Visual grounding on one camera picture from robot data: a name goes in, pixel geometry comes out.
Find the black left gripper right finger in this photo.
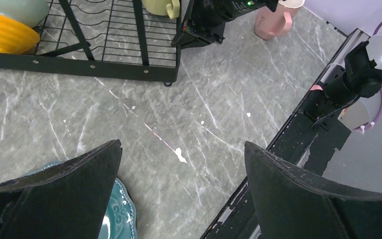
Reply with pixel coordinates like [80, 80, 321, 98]
[244, 141, 382, 239]

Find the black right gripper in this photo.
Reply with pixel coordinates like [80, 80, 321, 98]
[171, 0, 278, 46]

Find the teal scalloped plate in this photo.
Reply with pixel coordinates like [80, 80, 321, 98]
[3, 162, 138, 239]

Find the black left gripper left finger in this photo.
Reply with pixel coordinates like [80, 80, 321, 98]
[0, 139, 122, 239]

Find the yellow ribbed bowl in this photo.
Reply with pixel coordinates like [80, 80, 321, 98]
[0, 14, 40, 55]

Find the pale yellow mug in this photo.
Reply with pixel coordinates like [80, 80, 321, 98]
[142, 0, 181, 19]

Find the light green ceramic bowl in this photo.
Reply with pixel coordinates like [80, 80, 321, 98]
[0, 0, 50, 28]

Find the pink mug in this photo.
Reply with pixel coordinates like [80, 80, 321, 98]
[254, 0, 305, 40]

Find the black wire dish rack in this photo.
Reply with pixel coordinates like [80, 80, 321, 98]
[0, 0, 181, 86]

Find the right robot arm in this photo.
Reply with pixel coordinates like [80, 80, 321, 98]
[171, 0, 382, 126]

